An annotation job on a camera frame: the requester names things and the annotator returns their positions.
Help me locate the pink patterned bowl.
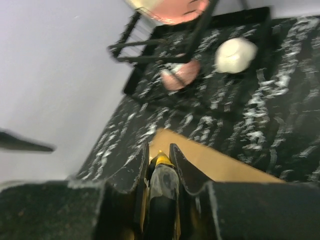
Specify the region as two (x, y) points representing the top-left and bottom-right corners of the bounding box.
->
(160, 59), (201, 91)

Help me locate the brown cardboard express box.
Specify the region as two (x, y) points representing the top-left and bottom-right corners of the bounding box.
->
(125, 129), (281, 240)

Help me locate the yellow utility knife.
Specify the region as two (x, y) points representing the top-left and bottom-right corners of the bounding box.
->
(142, 151), (180, 240)

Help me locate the black wire dish rack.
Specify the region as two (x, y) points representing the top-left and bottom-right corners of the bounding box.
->
(107, 0), (271, 104)

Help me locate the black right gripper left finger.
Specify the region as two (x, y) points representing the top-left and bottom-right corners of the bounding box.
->
(0, 143), (149, 240)

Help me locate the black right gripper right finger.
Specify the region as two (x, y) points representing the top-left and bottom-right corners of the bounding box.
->
(169, 143), (320, 240)

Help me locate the small white cup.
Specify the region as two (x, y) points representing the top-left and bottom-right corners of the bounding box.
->
(214, 37), (258, 74)

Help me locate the beige pink floral plate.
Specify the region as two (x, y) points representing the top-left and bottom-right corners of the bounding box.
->
(126, 0), (210, 25)

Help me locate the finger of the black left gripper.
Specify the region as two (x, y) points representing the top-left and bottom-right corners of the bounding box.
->
(0, 129), (55, 153)

